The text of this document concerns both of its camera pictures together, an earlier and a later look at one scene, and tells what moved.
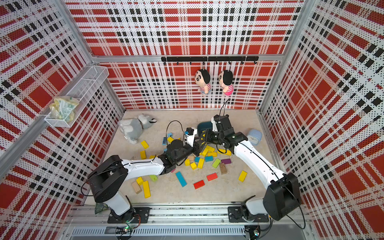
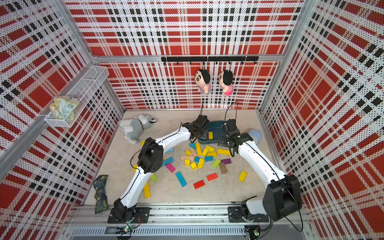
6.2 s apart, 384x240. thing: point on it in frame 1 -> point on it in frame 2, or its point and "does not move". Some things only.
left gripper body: (187, 151) -> (203, 134)
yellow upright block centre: (200, 164) does not move
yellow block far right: (242, 176) does not move
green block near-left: (153, 177) does not move
